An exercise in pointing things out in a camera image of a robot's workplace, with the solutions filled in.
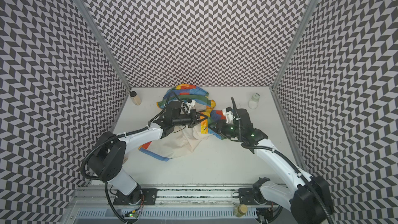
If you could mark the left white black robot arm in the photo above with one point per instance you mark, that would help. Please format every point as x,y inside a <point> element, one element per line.
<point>105,161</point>

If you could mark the black-lid jar back left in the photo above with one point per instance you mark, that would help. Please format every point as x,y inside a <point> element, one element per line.
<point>135,97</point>

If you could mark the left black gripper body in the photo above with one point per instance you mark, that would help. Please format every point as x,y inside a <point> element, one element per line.
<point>183,117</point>

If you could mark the aluminium front rail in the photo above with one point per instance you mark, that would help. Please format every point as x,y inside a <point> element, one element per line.
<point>218,195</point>

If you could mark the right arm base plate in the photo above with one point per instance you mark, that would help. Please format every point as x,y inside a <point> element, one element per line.
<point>246,196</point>

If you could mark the white bottle back right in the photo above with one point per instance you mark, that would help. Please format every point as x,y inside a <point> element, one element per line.
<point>254,101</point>

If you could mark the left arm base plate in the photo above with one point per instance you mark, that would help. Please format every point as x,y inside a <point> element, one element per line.
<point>146,196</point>

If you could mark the rainbow coloured jacket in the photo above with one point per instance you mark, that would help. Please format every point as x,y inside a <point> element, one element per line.
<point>183,140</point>

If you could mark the tan-lid jar on rail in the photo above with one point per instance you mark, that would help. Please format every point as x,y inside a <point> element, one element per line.
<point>240,210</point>

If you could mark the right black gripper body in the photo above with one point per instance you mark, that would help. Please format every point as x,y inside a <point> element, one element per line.
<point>214,125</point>

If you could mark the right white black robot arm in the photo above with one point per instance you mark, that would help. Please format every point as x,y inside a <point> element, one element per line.
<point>306,196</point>

